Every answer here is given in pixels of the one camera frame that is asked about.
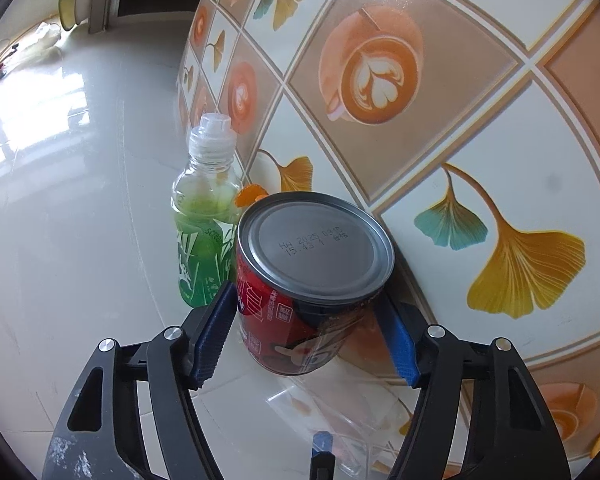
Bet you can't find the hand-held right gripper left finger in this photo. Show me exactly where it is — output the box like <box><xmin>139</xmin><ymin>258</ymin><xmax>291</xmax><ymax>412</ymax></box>
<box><xmin>41</xmin><ymin>282</ymin><xmax>241</xmax><ymax>480</ymax></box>

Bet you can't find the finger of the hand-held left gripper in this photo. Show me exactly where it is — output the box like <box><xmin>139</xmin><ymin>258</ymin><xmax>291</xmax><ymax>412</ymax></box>
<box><xmin>311</xmin><ymin>430</ymin><xmax>337</xmax><ymax>480</ymax></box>

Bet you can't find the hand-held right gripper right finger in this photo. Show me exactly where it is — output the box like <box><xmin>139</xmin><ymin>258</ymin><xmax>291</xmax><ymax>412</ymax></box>
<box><xmin>375</xmin><ymin>295</ymin><xmax>573</xmax><ymax>480</ymax></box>

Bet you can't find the clear plastic container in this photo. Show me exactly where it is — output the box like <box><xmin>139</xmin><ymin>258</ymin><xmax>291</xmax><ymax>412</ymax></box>
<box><xmin>267</xmin><ymin>375</ymin><xmax>416</xmax><ymax>478</ymax></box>

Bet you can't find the red tin can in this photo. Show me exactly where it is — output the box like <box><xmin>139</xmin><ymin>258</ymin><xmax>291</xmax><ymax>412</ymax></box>
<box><xmin>236</xmin><ymin>191</ymin><xmax>396</xmax><ymax>377</ymax></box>

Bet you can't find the green drink bottle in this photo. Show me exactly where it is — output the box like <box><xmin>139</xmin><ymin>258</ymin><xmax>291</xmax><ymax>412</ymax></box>
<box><xmin>170</xmin><ymin>114</ymin><xmax>246</xmax><ymax>309</ymax></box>

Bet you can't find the cream enamel basin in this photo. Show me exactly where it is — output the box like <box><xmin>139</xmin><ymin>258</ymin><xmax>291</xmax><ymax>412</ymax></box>
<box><xmin>57</xmin><ymin>0</ymin><xmax>98</xmax><ymax>31</ymax></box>

